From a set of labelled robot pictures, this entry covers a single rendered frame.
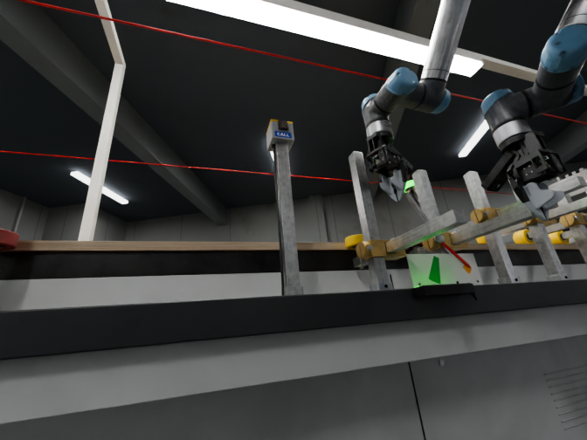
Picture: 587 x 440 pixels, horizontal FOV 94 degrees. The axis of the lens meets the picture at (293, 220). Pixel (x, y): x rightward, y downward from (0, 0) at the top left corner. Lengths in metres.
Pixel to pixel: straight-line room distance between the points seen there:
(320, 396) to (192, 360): 0.43
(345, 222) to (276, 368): 5.53
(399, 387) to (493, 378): 0.40
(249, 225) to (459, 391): 5.60
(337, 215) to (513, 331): 5.28
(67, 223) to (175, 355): 6.60
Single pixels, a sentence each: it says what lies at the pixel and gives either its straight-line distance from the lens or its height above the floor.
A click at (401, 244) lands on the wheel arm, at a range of 0.78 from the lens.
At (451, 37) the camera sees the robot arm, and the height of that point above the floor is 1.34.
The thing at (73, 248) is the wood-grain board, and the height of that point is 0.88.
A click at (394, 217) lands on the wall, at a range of 6.29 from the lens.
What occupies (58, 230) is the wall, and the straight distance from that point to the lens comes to 7.26.
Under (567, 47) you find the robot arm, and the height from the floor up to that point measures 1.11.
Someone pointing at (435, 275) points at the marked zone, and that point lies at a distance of 0.92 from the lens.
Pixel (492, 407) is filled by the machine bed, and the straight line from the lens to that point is 1.33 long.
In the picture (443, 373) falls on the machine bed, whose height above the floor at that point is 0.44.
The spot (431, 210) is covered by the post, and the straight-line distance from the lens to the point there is 1.01.
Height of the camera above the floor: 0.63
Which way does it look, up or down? 21 degrees up
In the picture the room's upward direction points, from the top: 5 degrees counter-clockwise
